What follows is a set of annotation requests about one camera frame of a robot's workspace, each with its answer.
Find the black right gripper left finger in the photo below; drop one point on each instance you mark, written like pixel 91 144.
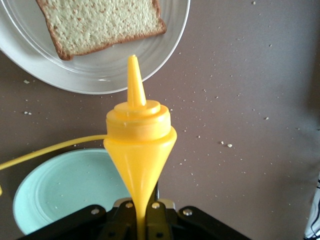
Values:
pixel 112 225

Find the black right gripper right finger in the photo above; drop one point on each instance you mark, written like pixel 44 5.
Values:
pixel 165 225

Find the yellow squeeze bottle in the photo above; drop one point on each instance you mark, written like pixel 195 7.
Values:
pixel 140 140

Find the brown bread slice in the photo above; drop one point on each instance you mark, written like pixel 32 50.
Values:
pixel 100 22

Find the mint green plate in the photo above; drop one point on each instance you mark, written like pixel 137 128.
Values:
pixel 62 190

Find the beige plate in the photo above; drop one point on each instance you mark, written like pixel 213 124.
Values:
pixel 100 72

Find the brown tablecloth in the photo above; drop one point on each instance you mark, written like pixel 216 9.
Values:
pixel 250 75

